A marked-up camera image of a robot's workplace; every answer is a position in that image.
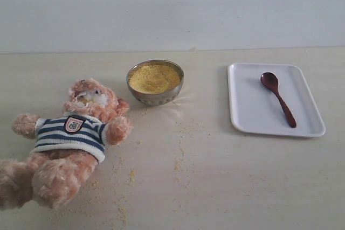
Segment beige teddy bear striped sweater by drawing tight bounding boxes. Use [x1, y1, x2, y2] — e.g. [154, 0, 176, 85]
[1, 79, 133, 210]

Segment white rectangular plastic tray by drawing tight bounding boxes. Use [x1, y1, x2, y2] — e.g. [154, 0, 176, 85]
[227, 62, 326, 137]

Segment dark red wooden spoon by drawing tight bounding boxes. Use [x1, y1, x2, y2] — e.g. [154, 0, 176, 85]
[260, 72, 297, 128]

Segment steel bowl of yellow grain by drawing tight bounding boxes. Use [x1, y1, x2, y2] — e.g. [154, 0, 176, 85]
[126, 59, 184, 106]

